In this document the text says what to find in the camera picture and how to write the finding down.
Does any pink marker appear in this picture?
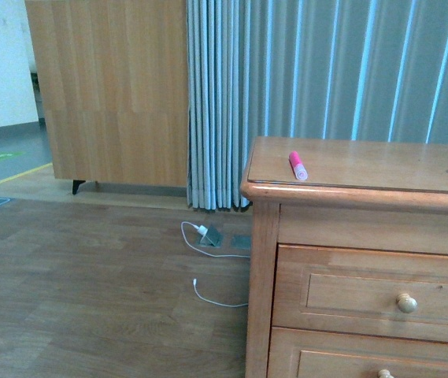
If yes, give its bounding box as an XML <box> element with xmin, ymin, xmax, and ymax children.
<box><xmin>288</xmin><ymin>151</ymin><xmax>309</xmax><ymax>181</ymax></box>

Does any wooden drawer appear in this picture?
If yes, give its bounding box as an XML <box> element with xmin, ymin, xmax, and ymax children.
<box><xmin>272</xmin><ymin>244</ymin><xmax>448</xmax><ymax>343</ymax></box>
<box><xmin>268</xmin><ymin>328</ymin><xmax>448</xmax><ymax>377</ymax></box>

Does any open floor socket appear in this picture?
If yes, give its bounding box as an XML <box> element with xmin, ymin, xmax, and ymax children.
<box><xmin>197</xmin><ymin>225</ymin><xmax>223</xmax><ymax>247</ymax></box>

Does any closed floor socket plate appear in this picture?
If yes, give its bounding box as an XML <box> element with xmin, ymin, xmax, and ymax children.
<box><xmin>231</xmin><ymin>235</ymin><xmax>251</xmax><ymax>250</ymax></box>

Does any large wooden cabinet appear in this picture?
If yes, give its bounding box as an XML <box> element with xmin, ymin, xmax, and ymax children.
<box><xmin>26</xmin><ymin>1</ymin><xmax>188</xmax><ymax>187</ymax></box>

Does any wooden nightstand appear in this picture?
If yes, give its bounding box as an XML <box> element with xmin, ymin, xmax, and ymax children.
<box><xmin>241</xmin><ymin>137</ymin><xmax>448</xmax><ymax>377</ymax></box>

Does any grey pleated curtain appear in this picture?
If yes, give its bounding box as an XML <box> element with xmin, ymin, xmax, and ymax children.
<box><xmin>186</xmin><ymin>1</ymin><xmax>448</xmax><ymax>210</ymax></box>

